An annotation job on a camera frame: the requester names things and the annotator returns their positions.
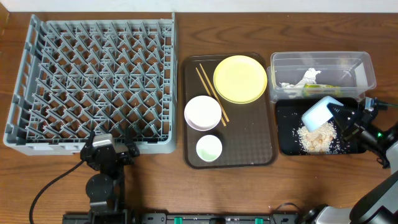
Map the grey dishwasher rack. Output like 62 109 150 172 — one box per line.
3 16 178 156

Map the wooden chopstick right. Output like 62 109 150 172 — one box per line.
199 63 229 123

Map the white paper napkin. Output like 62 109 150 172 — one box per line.
280 68 321 88

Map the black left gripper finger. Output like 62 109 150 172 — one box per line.
124 128 140 157
85 130 95 149

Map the wooden chopstick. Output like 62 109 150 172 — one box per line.
199 63 229 123
195 67 226 127

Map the brown serving tray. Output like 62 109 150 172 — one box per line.
182 54 278 169

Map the yellow orange snack wrapper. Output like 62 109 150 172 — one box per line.
302 84 342 97

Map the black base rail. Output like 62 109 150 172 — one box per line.
62 213 299 224

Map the yellow round plate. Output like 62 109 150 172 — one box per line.
213 55 267 104

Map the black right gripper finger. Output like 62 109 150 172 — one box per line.
342 126 360 142
326 103 358 133

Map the black waste tray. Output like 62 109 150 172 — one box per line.
275 99 365 156

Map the rice food scraps pile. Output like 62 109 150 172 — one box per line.
292 121 344 155

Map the pink white bowl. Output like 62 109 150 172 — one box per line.
184 95 221 131

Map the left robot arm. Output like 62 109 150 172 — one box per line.
80 128 140 224

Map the small white cup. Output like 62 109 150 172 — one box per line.
196 135 223 162

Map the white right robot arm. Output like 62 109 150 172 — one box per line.
299 96 397 224

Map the wooden chopstick left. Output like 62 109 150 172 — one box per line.
195 67 226 127

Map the clear plastic waste bin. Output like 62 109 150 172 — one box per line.
267 51 377 102

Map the light blue bowl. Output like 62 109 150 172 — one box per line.
302 96 343 132

